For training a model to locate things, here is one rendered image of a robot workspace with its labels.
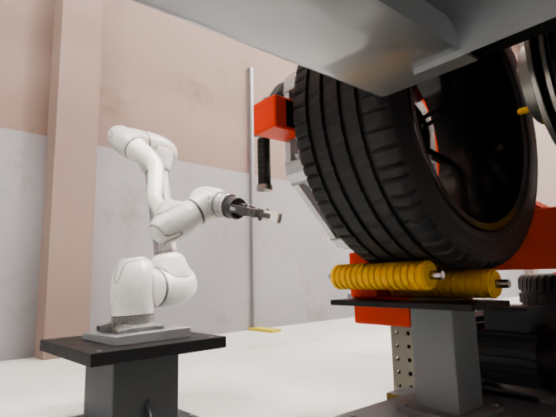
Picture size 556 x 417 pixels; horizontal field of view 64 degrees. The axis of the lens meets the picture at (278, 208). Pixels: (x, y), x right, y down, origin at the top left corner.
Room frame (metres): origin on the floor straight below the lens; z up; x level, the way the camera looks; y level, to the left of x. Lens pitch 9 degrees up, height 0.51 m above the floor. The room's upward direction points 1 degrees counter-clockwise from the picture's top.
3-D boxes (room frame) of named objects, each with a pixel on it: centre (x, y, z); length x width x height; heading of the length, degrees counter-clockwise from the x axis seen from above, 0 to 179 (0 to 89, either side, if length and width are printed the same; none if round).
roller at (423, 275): (0.97, -0.22, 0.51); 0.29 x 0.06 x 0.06; 40
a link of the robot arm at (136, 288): (1.73, 0.56, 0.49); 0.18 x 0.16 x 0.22; 149
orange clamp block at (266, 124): (0.92, -0.01, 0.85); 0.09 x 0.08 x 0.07; 130
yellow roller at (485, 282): (1.00, -0.35, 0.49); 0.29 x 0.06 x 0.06; 40
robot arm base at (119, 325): (1.71, 0.57, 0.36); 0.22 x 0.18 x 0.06; 131
